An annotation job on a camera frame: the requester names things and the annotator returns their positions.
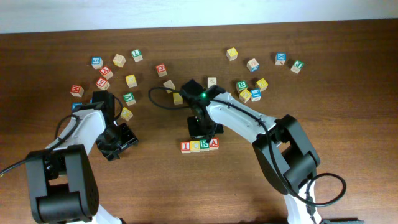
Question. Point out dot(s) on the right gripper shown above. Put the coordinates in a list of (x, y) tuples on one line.
[(194, 132)]

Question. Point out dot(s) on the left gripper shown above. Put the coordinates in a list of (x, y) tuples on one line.
[(129, 139)]

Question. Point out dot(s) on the yellow C block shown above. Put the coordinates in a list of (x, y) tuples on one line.
[(194, 146)]

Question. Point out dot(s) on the green r block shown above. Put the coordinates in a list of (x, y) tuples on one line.
[(204, 146), (241, 85)]

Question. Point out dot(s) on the red a block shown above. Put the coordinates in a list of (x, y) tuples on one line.
[(106, 72), (214, 144)]

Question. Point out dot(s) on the red I block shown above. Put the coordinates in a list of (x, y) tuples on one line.
[(185, 147)]

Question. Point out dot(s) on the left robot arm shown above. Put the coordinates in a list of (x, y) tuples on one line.
[(62, 186)]

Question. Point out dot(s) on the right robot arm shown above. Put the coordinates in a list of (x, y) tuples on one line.
[(285, 154)]

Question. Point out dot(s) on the yellow O block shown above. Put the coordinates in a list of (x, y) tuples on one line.
[(126, 114)]

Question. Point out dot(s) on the yellow S block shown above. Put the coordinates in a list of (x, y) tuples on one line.
[(177, 98)]

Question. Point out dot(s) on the green V block left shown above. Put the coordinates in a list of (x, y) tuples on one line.
[(129, 99)]

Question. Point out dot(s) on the plain picture block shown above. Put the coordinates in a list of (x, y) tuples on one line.
[(211, 81)]

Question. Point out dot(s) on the plain wooden block centre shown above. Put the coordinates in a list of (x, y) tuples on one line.
[(169, 85)]

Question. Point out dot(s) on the plain wooden block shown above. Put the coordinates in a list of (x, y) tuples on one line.
[(119, 60), (169, 85)]

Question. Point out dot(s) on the yellow block by R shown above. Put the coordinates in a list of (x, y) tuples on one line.
[(245, 95)]

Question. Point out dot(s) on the blue H block left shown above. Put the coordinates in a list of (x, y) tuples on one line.
[(74, 105)]

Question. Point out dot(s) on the red 6 block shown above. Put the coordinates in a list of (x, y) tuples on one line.
[(102, 83)]

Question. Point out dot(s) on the yellow block upper left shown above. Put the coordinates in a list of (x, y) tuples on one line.
[(131, 81)]

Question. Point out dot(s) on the red M block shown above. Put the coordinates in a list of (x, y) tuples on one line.
[(77, 90)]

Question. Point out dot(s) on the blue picture block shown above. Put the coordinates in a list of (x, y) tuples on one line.
[(255, 95)]

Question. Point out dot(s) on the red Q block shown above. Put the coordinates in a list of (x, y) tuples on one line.
[(161, 70)]

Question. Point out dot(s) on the yellow block right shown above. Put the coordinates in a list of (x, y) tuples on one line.
[(261, 84)]

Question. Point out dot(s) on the yellow block top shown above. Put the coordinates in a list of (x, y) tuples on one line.
[(232, 54)]

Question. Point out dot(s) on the plain wooden block left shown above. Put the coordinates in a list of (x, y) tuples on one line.
[(119, 60)]

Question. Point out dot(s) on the blue S block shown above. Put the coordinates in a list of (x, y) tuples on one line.
[(97, 62)]

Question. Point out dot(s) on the wooden block blue side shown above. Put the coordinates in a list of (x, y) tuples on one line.
[(252, 65)]

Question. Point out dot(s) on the green L block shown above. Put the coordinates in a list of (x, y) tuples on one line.
[(136, 54)]

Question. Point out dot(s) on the blue X block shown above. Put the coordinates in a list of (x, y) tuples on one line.
[(280, 58)]

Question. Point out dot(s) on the green J block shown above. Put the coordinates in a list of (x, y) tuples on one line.
[(297, 66)]

